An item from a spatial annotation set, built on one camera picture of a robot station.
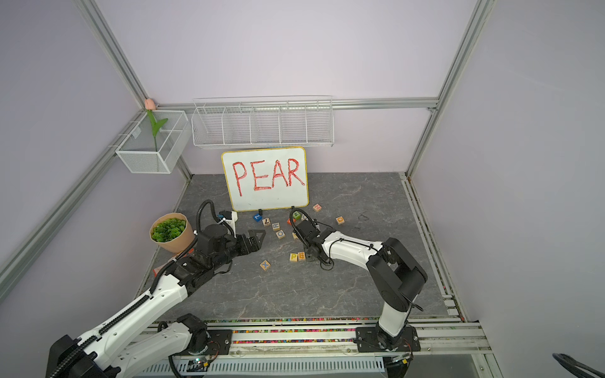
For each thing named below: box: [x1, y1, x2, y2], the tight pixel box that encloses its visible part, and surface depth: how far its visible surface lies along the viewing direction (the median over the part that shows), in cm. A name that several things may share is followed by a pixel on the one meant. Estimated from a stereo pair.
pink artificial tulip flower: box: [144, 98, 169, 152], surface depth 92 cm
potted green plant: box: [148, 212, 195, 253], surface depth 89 cm
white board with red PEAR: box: [220, 146, 310, 212], surface depth 101 cm
